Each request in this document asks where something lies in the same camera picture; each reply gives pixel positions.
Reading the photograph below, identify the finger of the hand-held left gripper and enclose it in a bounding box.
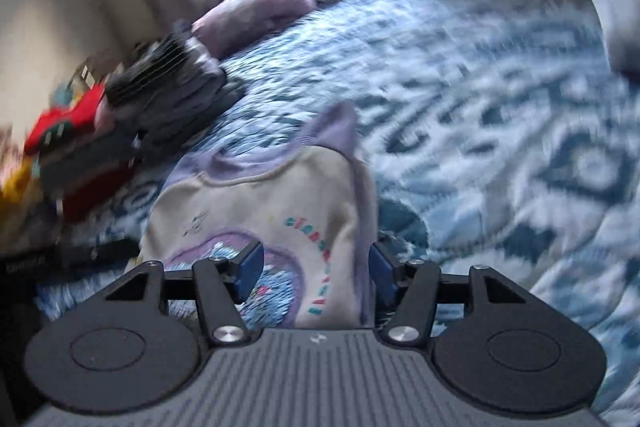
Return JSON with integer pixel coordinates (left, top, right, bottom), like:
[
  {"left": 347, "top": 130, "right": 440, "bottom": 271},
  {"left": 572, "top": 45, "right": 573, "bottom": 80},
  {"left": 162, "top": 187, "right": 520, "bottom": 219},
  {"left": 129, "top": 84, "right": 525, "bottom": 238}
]
[{"left": 60, "top": 239, "right": 142, "bottom": 267}]

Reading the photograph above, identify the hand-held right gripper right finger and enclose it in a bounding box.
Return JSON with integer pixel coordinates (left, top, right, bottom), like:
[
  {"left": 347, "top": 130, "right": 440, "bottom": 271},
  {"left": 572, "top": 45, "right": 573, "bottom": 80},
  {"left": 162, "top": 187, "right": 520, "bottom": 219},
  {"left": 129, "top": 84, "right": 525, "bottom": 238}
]
[{"left": 368, "top": 241, "right": 532, "bottom": 349}]

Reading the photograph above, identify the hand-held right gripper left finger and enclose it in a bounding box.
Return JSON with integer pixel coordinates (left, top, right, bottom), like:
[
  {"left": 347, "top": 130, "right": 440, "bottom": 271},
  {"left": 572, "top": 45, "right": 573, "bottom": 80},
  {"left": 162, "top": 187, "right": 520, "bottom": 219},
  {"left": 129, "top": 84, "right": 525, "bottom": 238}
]
[{"left": 102, "top": 240, "right": 265, "bottom": 349}]

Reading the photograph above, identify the cream and lavender sweatshirt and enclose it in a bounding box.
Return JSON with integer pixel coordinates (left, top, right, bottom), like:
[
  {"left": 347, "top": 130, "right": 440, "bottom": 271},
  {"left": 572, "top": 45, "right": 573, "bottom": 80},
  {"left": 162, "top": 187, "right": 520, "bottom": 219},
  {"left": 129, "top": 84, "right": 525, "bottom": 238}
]
[{"left": 125, "top": 101, "right": 381, "bottom": 330}]

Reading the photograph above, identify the stack of colourful folded clothes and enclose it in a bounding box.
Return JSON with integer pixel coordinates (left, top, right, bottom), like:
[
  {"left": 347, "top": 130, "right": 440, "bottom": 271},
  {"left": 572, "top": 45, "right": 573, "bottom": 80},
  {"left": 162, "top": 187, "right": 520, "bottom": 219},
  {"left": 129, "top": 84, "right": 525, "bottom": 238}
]
[{"left": 0, "top": 67, "right": 141, "bottom": 228}]

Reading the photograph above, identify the stack of grey folded garments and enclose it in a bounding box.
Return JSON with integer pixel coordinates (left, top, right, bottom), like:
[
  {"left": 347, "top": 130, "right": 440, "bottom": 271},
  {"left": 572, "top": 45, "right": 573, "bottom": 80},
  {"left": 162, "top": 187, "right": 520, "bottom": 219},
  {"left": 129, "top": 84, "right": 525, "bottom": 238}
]
[{"left": 105, "top": 19, "right": 246, "bottom": 152}]

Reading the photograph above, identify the blue patterned quilt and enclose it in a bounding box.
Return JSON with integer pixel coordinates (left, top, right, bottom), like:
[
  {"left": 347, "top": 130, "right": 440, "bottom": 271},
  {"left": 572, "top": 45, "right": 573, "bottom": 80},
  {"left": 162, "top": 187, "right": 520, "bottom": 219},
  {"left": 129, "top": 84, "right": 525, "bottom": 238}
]
[{"left": 35, "top": 0, "right": 640, "bottom": 418}]

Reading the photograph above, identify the lavender pillow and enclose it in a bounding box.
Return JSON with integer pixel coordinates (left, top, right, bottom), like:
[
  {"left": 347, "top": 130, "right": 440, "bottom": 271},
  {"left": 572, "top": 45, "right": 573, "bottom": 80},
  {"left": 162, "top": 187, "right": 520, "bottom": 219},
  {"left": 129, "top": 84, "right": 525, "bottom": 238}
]
[{"left": 192, "top": 0, "right": 316, "bottom": 58}]

